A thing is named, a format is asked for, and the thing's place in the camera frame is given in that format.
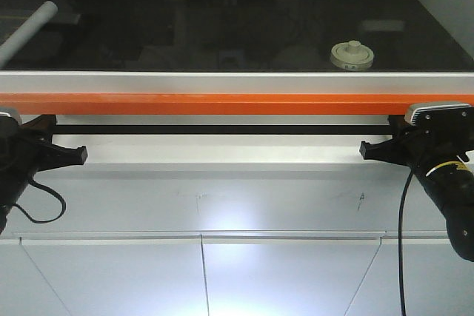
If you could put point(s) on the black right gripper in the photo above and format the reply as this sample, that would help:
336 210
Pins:
441 171

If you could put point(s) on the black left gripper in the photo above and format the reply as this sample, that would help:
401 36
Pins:
20 147

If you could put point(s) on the orange and white sash frame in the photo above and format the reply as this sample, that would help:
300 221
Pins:
153 93

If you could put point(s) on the glass jar with white lid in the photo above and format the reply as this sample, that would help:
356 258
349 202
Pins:
352 56

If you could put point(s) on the white rolled paper tube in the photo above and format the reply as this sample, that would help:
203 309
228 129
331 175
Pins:
27 30

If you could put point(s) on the white base cabinet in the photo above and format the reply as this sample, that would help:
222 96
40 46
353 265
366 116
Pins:
208 225

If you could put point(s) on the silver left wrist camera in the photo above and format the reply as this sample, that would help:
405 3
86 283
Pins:
9 112

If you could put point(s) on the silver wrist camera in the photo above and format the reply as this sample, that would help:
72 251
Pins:
440 115
9 112

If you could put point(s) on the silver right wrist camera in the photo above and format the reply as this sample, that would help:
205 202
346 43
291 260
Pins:
440 115

